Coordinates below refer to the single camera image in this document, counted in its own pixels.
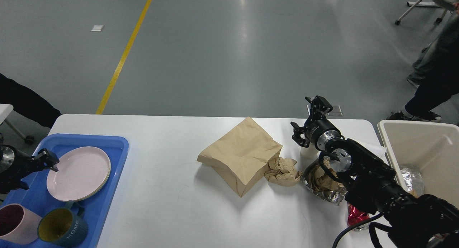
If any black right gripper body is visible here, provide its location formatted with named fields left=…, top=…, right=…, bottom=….
left=304, top=118, right=342, bottom=151

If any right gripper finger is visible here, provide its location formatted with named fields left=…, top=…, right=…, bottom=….
left=290, top=121, right=310, bottom=148
left=305, top=96, right=333, bottom=123

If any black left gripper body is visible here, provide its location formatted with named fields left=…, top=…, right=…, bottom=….
left=0, top=145, right=32, bottom=194

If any pink plate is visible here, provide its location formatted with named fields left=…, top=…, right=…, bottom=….
left=46, top=146, right=111, bottom=202

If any grey-blue mug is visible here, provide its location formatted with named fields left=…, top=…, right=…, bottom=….
left=37, top=201, right=89, bottom=248

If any brown paper bag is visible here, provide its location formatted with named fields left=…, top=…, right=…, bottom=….
left=197, top=117, right=282, bottom=197

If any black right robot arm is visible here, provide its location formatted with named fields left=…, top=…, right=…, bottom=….
left=291, top=96, right=459, bottom=248

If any floor outlet plate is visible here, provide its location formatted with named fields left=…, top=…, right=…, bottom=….
left=327, top=105, right=343, bottom=117

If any blue plastic tray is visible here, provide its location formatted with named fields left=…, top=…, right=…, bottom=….
left=2, top=134, right=129, bottom=248

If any pink cup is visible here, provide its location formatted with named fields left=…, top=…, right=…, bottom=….
left=0, top=204, right=42, bottom=245

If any crumpled brown paper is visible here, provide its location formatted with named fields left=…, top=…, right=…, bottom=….
left=264, top=158, right=303, bottom=187

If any crumpled foil with paper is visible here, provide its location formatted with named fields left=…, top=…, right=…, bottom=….
left=301, top=158, right=347, bottom=206

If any white side table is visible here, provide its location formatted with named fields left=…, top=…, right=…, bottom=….
left=0, top=104, right=36, bottom=145

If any dark seated person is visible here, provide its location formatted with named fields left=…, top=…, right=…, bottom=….
left=0, top=74, right=62, bottom=128

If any red foil wrapper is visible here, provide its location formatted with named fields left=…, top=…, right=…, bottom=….
left=347, top=202, right=371, bottom=232

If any foil scrap in bin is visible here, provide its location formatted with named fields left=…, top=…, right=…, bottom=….
left=400, top=165, right=425, bottom=197

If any beige waste bin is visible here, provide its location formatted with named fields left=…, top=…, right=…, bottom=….
left=378, top=120, right=459, bottom=207

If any person in black clothes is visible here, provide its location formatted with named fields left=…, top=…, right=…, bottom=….
left=387, top=52, right=458, bottom=122

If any person in blue jeans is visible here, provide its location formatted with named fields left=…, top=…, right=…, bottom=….
left=407, top=0, right=458, bottom=88

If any white rolling stand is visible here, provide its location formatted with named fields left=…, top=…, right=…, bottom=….
left=394, top=0, right=454, bottom=26

